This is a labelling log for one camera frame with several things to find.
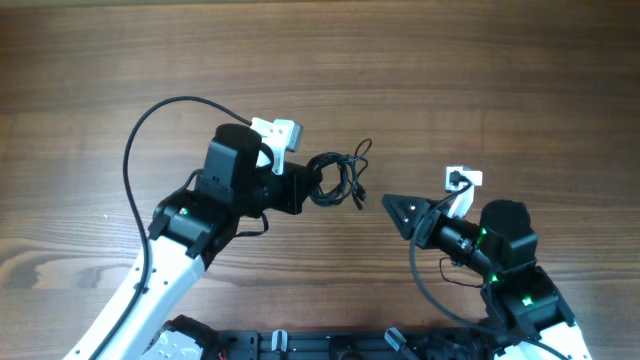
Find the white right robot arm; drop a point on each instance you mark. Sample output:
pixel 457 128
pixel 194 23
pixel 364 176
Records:
pixel 527 317

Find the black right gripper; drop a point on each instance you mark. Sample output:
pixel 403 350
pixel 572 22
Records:
pixel 429 225

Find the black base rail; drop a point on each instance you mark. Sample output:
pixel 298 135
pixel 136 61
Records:
pixel 438 344

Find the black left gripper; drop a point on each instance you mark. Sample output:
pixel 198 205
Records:
pixel 295 182

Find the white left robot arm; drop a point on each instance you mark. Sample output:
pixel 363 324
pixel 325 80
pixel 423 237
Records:
pixel 187 231

